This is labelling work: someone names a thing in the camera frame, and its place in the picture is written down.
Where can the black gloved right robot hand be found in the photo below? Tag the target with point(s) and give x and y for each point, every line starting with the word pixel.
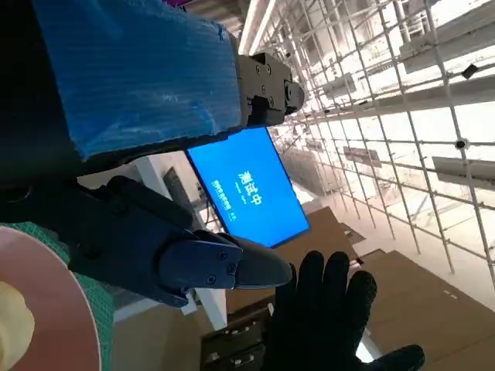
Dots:
pixel 317 320

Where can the bare left robot hand blue tape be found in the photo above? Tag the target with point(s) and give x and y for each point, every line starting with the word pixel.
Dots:
pixel 135 77

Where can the pink bowl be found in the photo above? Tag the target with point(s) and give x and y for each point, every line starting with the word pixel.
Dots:
pixel 54 293

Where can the toy bread bun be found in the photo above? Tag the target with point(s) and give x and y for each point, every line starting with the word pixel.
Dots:
pixel 13 324

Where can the small brown cardboard box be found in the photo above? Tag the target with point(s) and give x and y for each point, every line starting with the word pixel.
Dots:
pixel 332 232

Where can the large brown cardboard box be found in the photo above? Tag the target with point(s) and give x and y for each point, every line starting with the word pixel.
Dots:
pixel 433 309

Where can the blue screen monitor with text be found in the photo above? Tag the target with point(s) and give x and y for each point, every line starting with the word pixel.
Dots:
pixel 251 185

